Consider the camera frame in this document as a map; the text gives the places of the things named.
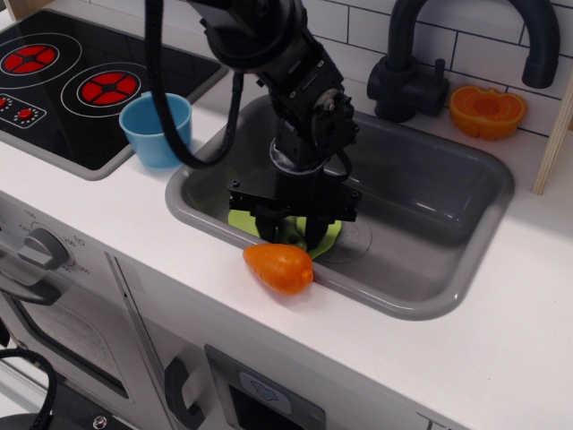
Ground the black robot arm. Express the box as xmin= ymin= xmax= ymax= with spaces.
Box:
xmin=191 ymin=1 xmax=361 ymax=249

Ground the wooden side panel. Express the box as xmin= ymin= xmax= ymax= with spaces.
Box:
xmin=532 ymin=75 xmax=573 ymax=195

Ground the grey oven knob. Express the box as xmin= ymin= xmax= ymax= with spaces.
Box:
xmin=17 ymin=228 xmax=70 ymax=271

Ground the green plastic plate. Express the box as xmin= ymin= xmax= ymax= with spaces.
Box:
xmin=227 ymin=210 xmax=342 ymax=259

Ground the dark grey toy faucet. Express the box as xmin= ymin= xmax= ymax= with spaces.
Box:
xmin=367 ymin=0 xmax=560 ymax=123

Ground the blue plastic cup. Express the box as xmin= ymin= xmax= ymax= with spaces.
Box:
xmin=119 ymin=91 xmax=192 ymax=169

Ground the grey dishwasher panel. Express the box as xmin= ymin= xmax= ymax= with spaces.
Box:
xmin=204 ymin=345 xmax=326 ymax=430

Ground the black braided cable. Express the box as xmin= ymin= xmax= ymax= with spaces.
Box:
xmin=142 ymin=0 xmax=245 ymax=170

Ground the orange toy carrot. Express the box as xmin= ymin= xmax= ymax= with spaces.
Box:
xmin=243 ymin=244 xmax=314 ymax=296

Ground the black toy stove top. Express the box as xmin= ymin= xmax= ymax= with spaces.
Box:
xmin=0 ymin=9 xmax=229 ymax=182

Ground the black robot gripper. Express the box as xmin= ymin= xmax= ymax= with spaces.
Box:
xmin=227 ymin=142 xmax=362 ymax=250

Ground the orange toy pumpkin half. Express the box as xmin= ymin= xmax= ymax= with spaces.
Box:
xmin=449 ymin=85 xmax=528 ymax=141

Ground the grey toy sink basin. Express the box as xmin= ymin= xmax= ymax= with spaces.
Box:
xmin=166 ymin=96 xmax=514 ymax=321

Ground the grey spatula green handle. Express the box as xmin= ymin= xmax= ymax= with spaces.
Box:
xmin=274 ymin=216 xmax=307 ymax=251

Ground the dark grey cabinet handle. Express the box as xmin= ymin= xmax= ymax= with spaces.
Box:
xmin=164 ymin=357 xmax=205 ymax=430

